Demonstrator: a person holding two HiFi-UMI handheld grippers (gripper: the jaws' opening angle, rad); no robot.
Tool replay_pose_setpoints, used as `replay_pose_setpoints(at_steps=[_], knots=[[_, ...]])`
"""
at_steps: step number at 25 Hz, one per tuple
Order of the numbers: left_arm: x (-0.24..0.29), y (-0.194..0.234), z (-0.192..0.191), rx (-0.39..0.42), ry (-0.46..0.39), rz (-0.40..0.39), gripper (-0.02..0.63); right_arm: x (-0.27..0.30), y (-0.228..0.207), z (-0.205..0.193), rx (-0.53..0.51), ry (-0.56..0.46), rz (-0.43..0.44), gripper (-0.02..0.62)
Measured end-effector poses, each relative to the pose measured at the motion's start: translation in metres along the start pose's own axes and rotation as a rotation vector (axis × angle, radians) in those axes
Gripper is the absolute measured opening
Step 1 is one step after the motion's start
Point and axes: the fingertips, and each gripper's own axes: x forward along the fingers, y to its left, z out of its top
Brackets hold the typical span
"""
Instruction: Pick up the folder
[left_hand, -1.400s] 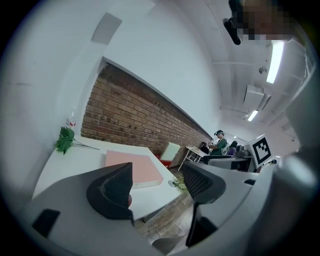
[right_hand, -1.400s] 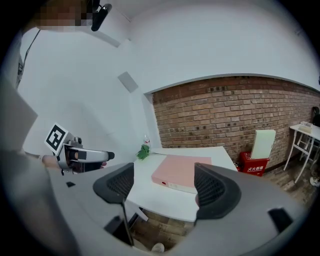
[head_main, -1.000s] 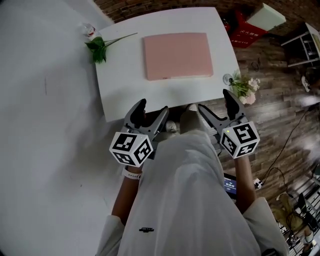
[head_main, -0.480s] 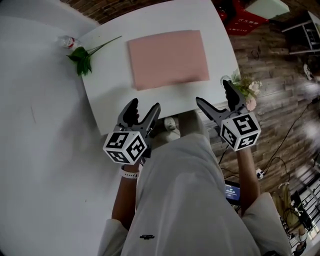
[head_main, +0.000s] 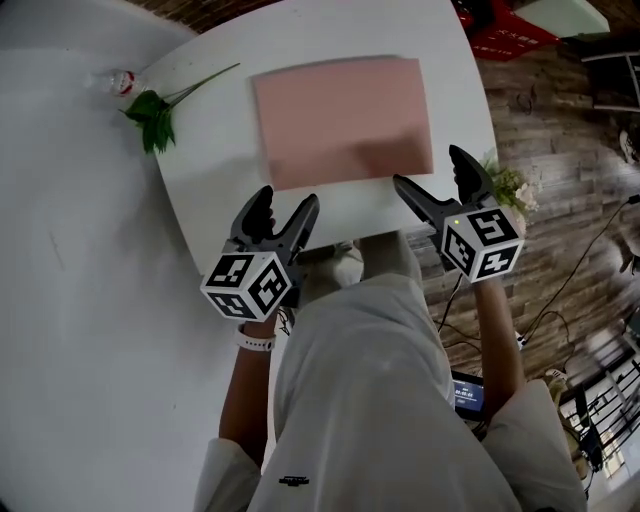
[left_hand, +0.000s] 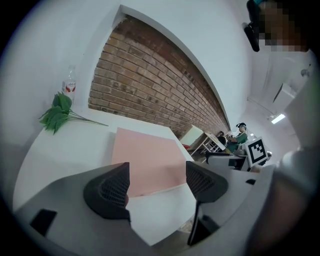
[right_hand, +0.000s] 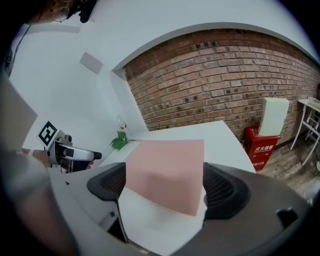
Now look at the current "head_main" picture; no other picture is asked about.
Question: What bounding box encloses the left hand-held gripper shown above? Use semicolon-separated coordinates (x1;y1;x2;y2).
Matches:
199;185;322;322

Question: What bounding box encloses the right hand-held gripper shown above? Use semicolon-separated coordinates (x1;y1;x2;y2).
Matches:
391;144;526;285

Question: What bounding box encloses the pink rectangular mat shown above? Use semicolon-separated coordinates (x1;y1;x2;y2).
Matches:
249;56;436;193

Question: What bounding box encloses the person's left forearm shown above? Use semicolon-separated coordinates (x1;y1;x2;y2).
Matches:
218;318;279;477

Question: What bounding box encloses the person's right forearm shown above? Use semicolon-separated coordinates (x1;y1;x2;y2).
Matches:
471;278;530;427

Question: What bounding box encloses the white artificial flower bunch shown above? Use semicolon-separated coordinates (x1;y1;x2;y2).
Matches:
478;148;542;227

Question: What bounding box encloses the person's white shoe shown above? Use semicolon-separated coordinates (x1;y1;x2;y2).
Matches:
298;240;365;290

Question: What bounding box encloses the white wristwatch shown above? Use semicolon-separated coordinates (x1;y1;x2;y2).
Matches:
236;323;278;354

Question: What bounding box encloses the green artificial leaf stem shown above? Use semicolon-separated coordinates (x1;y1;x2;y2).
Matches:
117;62;242;156

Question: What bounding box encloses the red fire equipment box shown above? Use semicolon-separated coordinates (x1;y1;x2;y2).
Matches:
451;0;562;64

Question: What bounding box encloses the person's white shirt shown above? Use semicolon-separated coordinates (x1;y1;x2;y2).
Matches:
193;231;590;512

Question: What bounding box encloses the black tablet screen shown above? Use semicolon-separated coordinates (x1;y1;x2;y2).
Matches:
451;371;487;425

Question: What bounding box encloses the pale green board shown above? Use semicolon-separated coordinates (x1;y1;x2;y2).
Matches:
513;0;610;39

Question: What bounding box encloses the white side table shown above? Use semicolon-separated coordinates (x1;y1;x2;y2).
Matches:
581;48;640;112

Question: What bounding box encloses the clear plastic bottle red label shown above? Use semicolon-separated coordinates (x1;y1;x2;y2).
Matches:
88;68;152;100

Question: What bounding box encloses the black metal rack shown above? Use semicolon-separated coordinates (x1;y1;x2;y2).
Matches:
558;318;640;482

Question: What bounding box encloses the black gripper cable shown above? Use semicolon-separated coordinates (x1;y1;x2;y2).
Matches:
276;303;297;337
433;273;465;332

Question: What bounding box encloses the long black floor cable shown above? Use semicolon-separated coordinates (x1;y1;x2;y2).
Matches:
518;196;640;347

